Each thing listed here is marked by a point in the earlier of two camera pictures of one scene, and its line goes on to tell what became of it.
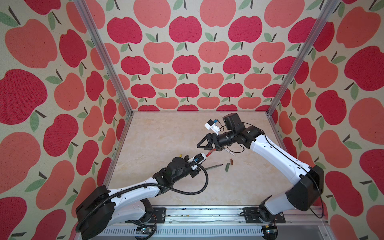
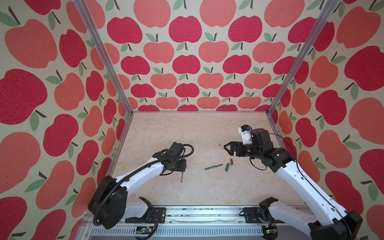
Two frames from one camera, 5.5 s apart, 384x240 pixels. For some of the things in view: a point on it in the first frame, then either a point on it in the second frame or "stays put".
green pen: (213, 166) stays put
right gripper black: (214, 140) → (237, 148)
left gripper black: (195, 167) → (180, 164)
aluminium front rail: (226, 223) stays put
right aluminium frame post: (303, 55) stays put
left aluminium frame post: (112, 64) stays put
